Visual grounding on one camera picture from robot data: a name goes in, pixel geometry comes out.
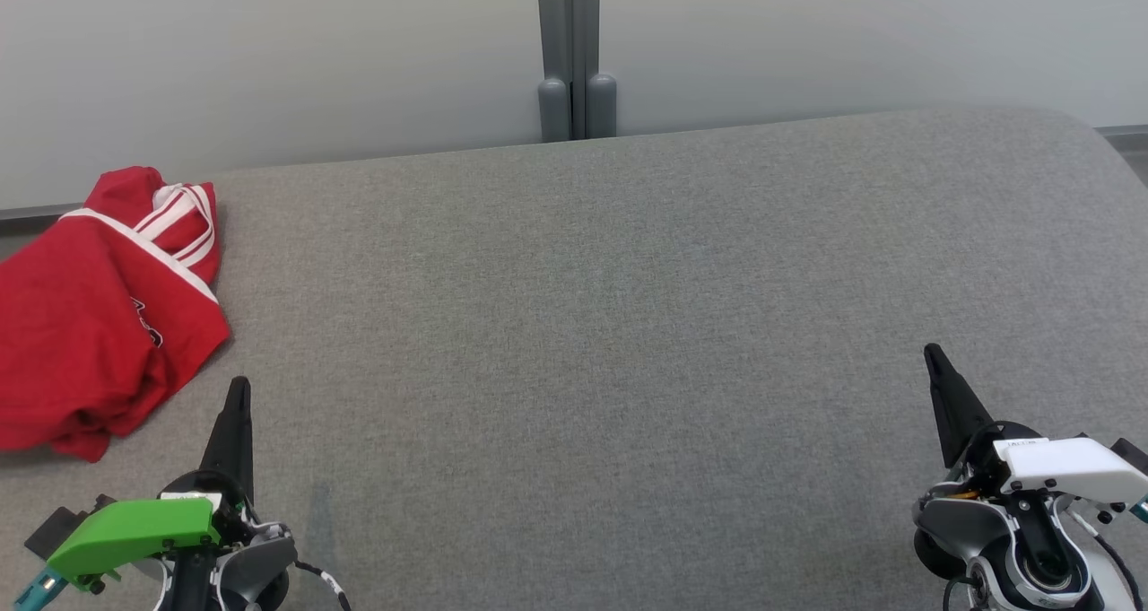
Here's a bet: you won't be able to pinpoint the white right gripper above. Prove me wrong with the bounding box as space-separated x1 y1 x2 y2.
924 344 1148 505

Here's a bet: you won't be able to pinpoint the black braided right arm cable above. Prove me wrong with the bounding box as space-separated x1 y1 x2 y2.
1067 508 1144 611

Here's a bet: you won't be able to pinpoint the teal left cable plug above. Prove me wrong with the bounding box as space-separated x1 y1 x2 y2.
13 568 68 611

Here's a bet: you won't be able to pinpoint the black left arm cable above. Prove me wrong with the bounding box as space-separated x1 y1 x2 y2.
291 559 352 611

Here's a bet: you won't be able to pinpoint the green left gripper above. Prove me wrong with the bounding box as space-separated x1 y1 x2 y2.
45 376 256 594

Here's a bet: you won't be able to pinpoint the grey partition post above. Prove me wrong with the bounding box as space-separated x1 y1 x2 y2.
535 0 618 143

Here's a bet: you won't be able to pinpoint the red basketball jersey white stripes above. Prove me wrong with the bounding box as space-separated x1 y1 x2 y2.
0 166 231 464

